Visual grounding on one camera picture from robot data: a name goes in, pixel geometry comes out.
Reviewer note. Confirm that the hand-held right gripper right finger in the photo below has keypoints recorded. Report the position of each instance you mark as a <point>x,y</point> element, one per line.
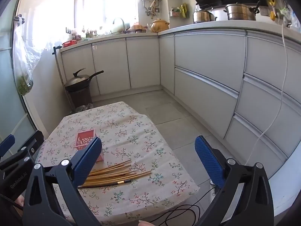
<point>209,162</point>

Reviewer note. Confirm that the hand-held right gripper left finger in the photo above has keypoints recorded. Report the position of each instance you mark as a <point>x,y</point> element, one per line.
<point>85,164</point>

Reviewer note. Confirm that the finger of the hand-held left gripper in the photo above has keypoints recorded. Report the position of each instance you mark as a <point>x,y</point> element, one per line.
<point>7,144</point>
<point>28,146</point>

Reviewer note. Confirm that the pink plastic basket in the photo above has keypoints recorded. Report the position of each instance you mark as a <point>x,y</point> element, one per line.
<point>83,139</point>

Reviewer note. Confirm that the pile of wooden chopsticks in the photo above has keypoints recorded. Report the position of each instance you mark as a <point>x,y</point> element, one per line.
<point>117,170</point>

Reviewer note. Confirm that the person's left hand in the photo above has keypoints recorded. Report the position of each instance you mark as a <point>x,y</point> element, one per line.
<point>20,202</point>

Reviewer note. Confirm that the floral tablecloth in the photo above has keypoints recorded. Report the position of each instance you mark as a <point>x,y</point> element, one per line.
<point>131,131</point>

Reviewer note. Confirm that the crumpled plastic bags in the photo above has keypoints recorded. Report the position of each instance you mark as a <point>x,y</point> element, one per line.
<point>84,108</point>

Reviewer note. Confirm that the plastic bag of greens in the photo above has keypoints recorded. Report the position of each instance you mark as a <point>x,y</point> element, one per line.
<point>23,87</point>

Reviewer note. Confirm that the brown trash bin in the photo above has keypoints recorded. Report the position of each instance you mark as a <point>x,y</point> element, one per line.
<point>78,96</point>

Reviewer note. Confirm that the sliding glass door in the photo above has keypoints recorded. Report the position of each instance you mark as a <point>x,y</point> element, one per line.
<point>9,75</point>

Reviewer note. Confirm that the black wok with lid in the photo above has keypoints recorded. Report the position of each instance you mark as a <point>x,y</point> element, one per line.
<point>77,80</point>

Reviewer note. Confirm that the black pole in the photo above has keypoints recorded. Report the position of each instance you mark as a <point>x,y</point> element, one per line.
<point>57,61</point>

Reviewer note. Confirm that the red basket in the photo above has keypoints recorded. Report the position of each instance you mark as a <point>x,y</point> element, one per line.
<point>69,44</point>

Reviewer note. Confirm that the white countertop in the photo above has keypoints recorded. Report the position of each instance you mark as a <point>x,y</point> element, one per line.
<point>211,24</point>

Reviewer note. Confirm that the yellow clay pot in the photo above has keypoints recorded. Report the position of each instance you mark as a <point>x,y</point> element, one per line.
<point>160,26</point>

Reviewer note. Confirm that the brown woven basket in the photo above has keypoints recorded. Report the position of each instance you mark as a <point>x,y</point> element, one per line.
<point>136,28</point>

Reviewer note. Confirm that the steel faucet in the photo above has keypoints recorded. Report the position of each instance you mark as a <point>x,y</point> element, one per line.
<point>122,23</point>

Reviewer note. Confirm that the white pot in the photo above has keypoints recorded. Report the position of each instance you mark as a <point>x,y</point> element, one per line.
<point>219,14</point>

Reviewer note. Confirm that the steel steamer pot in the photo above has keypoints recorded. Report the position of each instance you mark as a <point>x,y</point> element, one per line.
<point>239,13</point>

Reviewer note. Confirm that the yellow scissors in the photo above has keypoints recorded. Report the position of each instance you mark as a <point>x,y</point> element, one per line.
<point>272,15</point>

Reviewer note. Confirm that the window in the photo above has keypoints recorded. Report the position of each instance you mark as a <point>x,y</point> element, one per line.
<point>105,0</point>

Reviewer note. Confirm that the wall hook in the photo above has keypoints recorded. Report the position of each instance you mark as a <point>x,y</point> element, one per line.
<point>20,18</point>

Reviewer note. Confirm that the wall rack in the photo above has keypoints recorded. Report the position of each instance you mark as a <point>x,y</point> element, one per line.
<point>175,13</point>

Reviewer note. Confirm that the wall socket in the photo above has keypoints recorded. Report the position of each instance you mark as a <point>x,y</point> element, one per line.
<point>263,11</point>

